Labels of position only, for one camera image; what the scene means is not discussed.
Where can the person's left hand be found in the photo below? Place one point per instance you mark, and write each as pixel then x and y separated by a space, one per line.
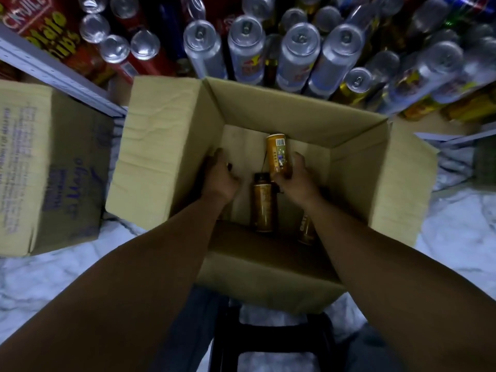
pixel 218 182

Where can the person's right hand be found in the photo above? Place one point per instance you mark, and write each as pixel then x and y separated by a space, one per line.
pixel 298 186

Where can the brown cardboard box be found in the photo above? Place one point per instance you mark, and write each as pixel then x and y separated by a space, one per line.
pixel 170 143

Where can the white metal shelving rack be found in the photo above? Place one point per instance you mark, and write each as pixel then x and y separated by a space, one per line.
pixel 54 69

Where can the person's right forearm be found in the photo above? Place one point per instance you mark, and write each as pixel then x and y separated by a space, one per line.
pixel 411 282

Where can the person's left forearm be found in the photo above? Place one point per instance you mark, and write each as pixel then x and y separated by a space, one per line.
pixel 101 298

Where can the person's grey trousers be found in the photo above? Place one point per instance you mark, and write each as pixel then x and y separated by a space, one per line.
pixel 186 337

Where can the printed cardboard carton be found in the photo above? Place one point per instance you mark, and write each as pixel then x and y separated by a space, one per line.
pixel 46 166

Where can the row of silver cans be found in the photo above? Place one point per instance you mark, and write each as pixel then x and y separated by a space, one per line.
pixel 310 58

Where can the black plastic stool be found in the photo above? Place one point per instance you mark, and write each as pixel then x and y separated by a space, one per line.
pixel 271 337

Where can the plain brown carton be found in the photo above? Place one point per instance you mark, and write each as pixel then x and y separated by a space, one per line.
pixel 487 162

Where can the large red chips packet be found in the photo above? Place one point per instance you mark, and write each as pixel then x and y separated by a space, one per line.
pixel 46 31

